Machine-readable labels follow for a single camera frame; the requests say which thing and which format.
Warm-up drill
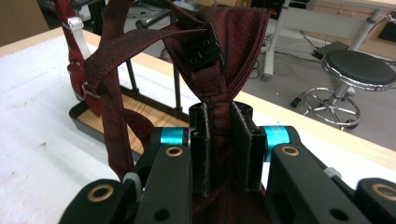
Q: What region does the white foam mat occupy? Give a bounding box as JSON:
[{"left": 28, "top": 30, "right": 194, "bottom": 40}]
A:
[{"left": 0, "top": 33, "right": 396, "bottom": 224}]

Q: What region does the striped red bow tie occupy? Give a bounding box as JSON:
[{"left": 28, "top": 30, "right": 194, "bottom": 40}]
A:
[{"left": 51, "top": 0, "right": 105, "bottom": 119}]

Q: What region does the grey desk leg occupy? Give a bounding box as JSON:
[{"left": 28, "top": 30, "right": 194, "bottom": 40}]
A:
[
  {"left": 261, "top": 0, "right": 294, "bottom": 82},
  {"left": 347, "top": 8, "right": 383, "bottom": 52}
]

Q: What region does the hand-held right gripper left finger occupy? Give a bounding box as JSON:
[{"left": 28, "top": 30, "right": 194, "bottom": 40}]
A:
[{"left": 188, "top": 102, "right": 213, "bottom": 198}]

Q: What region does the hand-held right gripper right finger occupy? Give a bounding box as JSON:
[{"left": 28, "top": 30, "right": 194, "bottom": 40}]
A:
[{"left": 231, "top": 100, "right": 269, "bottom": 192}]

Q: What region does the black rack with wooden tray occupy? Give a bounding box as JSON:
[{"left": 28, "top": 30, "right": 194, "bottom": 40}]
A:
[{"left": 68, "top": 59, "right": 191, "bottom": 157}]

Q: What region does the black round stool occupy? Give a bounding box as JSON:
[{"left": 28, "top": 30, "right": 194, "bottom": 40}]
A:
[{"left": 290, "top": 49, "right": 396, "bottom": 131}]

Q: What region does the black flat box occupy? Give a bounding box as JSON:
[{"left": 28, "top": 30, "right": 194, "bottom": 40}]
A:
[{"left": 311, "top": 40, "right": 350, "bottom": 61}]

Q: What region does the tangle of floor cables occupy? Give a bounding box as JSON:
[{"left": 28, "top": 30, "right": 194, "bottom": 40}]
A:
[{"left": 251, "top": 29, "right": 318, "bottom": 80}]

